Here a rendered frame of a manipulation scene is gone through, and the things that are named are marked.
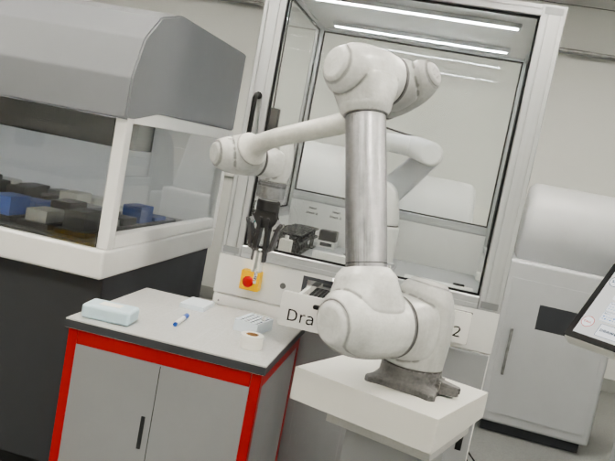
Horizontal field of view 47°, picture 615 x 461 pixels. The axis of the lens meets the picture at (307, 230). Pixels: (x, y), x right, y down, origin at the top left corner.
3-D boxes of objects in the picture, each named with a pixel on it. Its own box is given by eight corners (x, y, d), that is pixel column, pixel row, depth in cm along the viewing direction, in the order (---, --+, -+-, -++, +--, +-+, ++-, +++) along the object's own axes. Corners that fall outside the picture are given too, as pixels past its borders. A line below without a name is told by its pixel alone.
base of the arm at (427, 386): (448, 408, 168) (454, 385, 168) (362, 380, 177) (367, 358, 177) (465, 392, 185) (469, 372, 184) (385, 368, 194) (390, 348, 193)
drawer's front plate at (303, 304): (366, 345, 220) (373, 310, 219) (276, 324, 225) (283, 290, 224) (367, 343, 222) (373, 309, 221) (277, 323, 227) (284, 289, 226)
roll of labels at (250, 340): (250, 351, 210) (252, 338, 210) (233, 344, 215) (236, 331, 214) (266, 349, 215) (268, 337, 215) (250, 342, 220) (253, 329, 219)
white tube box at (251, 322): (255, 336, 228) (257, 325, 228) (232, 329, 231) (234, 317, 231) (271, 329, 240) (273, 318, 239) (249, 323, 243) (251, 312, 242)
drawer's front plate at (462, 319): (466, 345, 246) (472, 314, 245) (383, 326, 251) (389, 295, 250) (465, 343, 248) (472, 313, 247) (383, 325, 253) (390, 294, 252)
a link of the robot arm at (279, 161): (275, 181, 235) (242, 176, 226) (284, 134, 233) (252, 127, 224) (296, 186, 227) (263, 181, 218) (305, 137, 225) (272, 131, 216)
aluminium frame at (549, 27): (500, 314, 245) (568, 6, 233) (220, 252, 262) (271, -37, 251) (485, 276, 338) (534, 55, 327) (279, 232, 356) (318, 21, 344)
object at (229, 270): (490, 354, 246) (500, 314, 245) (212, 290, 264) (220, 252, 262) (478, 305, 339) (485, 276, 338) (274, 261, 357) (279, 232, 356)
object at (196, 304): (202, 312, 245) (203, 307, 245) (178, 306, 247) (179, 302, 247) (214, 305, 258) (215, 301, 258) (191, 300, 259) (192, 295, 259)
